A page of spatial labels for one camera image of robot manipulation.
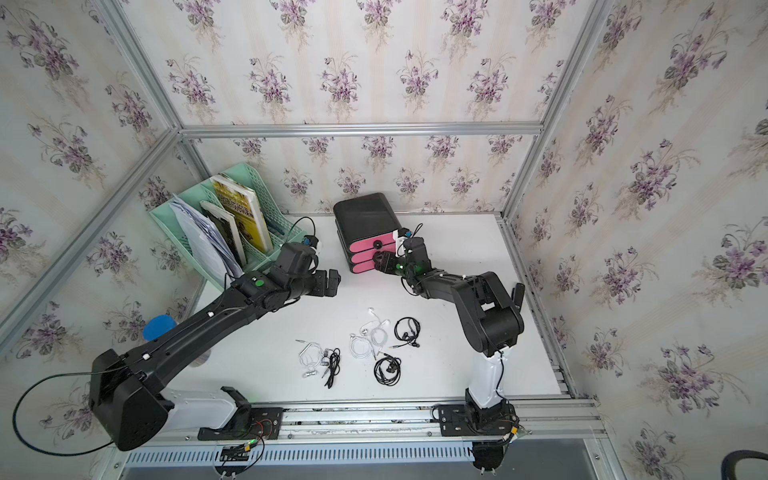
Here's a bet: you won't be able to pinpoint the pink top drawer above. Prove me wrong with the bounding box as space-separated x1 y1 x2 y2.
349 232 396 253

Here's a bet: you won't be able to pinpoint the white earphones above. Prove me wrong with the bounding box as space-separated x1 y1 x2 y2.
297 340 329 378
349 308 390 359

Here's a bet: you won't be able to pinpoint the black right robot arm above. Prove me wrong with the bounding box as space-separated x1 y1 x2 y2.
373 236 525 420

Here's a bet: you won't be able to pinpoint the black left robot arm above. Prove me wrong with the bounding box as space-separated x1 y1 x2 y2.
89 235 340 451

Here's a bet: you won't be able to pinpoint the pink bottom drawer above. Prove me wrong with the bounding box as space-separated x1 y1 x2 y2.
351 260 375 274

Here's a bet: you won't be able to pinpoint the black drawer cabinet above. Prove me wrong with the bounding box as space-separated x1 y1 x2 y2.
333 193 401 274

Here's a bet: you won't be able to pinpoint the black earphones upper right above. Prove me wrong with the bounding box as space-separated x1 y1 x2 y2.
393 316 422 348

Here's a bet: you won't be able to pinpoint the black earphones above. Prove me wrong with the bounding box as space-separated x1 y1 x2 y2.
393 316 422 348
321 348 341 389
373 354 402 387

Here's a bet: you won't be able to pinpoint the black earphones left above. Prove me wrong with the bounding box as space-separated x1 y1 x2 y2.
321 348 341 389

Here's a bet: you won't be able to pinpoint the black earphones lower right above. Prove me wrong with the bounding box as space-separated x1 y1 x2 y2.
373 354 402 387

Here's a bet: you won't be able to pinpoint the green desk organizer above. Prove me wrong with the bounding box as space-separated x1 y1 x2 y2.
149 162 308 291

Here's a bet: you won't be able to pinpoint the black white notebook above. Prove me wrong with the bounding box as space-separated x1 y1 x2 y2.
200 201 247 267

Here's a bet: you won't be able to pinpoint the black stapler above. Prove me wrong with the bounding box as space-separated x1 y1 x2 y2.
511 283 526 312

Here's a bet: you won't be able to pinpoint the white paper stack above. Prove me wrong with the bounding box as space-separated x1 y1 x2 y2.
169 196 243 285

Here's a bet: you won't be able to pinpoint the yellow book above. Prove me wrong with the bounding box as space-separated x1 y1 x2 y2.
210 174 273 254

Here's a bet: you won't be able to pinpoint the blue lid container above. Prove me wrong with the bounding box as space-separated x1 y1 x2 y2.
142 315 177 342

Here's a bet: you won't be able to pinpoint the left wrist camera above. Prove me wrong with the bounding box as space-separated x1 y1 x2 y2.
276 235 320 275

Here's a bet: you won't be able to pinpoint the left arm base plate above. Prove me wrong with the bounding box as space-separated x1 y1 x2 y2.
197 386 284 441

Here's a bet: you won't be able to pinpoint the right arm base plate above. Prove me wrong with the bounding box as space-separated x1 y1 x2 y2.
430 402 520 438

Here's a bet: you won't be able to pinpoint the aluminium front rail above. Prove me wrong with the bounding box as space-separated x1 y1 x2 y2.
92 398 625 479

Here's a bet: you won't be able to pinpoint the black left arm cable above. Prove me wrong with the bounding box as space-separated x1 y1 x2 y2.
11 370 121 458

